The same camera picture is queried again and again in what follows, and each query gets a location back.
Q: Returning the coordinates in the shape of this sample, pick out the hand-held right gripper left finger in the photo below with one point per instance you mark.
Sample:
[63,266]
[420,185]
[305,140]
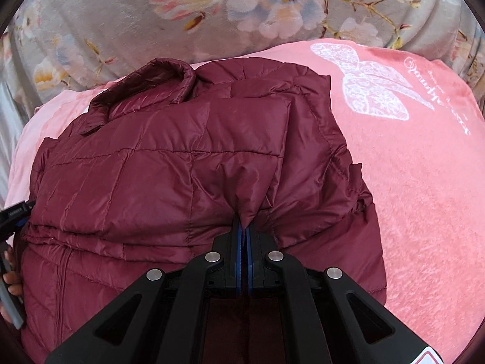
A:
[239,258]

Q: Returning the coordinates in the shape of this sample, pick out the person's left hand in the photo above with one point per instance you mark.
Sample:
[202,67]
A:
[13,273]

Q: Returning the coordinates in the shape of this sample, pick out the pink printed blanket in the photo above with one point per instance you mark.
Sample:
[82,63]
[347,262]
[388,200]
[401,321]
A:
[416,197]

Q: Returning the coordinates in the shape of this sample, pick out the grey floral blanket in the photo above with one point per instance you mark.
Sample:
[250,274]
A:
[242,11]

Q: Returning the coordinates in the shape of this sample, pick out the silver satin curtain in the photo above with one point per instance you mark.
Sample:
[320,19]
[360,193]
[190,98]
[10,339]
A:
[9,121]

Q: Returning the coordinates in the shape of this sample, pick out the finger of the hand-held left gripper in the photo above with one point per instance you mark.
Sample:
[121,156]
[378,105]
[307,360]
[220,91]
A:
[13,214]

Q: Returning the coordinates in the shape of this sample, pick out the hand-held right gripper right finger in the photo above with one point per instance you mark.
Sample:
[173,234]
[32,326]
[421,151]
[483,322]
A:
[250,261]

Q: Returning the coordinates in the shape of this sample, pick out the maroon puffer jacket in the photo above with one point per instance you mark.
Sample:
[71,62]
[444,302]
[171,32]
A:
[159,174]

